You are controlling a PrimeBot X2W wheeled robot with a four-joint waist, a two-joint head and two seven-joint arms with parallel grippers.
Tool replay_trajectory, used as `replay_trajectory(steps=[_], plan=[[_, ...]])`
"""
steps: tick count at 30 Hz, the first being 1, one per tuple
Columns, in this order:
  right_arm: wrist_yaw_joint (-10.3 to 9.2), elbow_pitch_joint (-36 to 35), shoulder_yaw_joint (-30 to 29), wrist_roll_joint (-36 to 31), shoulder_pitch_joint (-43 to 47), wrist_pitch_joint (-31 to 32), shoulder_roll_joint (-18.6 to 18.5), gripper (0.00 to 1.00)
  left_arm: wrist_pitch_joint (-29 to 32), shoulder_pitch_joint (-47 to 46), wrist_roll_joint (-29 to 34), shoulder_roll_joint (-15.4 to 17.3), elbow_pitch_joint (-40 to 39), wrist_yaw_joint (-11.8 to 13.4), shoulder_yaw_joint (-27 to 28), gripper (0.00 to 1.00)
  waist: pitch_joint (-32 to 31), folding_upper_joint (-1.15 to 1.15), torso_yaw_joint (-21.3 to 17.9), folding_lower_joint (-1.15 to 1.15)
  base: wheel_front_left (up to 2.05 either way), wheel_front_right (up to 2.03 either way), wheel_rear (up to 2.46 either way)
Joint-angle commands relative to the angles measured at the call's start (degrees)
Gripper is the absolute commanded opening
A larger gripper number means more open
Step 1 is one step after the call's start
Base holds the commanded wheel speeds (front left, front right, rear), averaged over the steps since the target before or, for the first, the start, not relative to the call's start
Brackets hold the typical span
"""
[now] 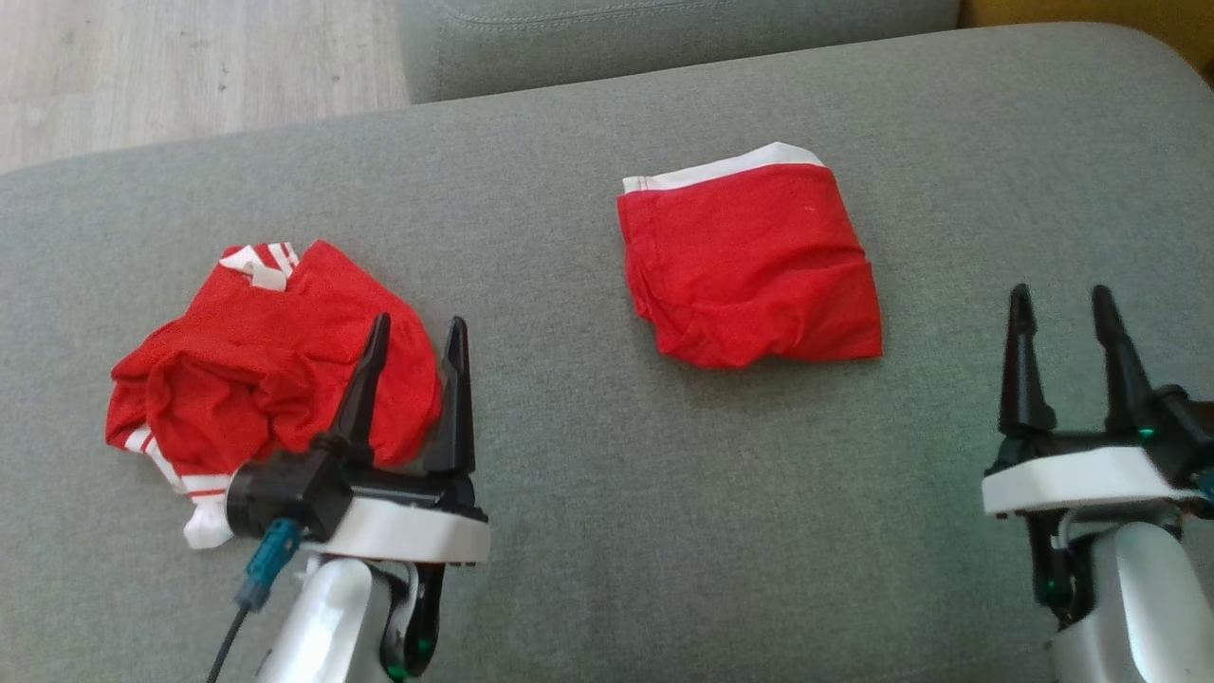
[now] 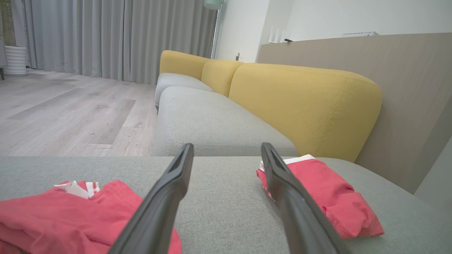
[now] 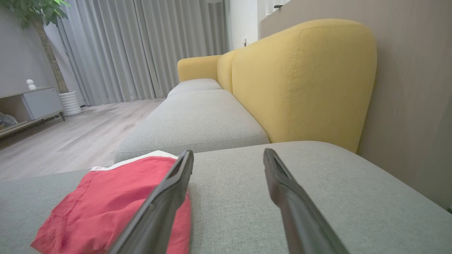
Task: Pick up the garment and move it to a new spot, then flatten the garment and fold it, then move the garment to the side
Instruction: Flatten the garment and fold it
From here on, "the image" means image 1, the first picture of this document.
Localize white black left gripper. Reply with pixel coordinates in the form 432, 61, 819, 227
308, 313, 491, 567

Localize large grey sofa chaise seat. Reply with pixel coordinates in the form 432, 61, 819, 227
0, 21, 1214, 683

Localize red shorts with white trim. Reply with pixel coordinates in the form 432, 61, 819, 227
616, 142, 885, 369

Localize red Bulls jersey white sleeves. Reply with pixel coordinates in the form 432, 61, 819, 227
104, 239, 444, 551

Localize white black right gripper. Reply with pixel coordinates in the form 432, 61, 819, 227
982, 283, 1198, 518

